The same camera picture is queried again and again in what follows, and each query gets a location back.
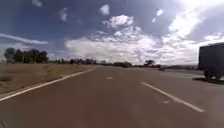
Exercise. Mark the distant row of trees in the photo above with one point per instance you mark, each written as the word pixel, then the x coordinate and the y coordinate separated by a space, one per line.
pixel 110 63

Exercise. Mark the reddish grey asphalt road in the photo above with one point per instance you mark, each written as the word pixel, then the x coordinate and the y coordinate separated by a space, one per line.
pixel 110 103

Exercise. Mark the dark vehicle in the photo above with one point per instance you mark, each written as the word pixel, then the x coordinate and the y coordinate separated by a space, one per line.
pixel 161 69

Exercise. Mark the grass verge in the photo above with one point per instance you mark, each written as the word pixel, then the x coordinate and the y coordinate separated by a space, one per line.
pixel 180 70

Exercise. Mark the white dashed centre line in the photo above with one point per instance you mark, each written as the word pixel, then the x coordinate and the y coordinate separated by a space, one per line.
pixel 173 98

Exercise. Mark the white edge line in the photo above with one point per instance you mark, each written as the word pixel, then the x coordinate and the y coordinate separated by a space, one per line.
pixel 43 85

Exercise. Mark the dry grass field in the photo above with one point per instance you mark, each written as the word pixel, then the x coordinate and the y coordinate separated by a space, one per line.
pixel 30 75

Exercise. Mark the clump of dark trees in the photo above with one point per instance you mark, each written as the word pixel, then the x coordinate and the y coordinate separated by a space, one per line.
pixel 26 56

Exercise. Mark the dark truck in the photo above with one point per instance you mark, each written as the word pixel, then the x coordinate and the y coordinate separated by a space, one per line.
pixel 212 61

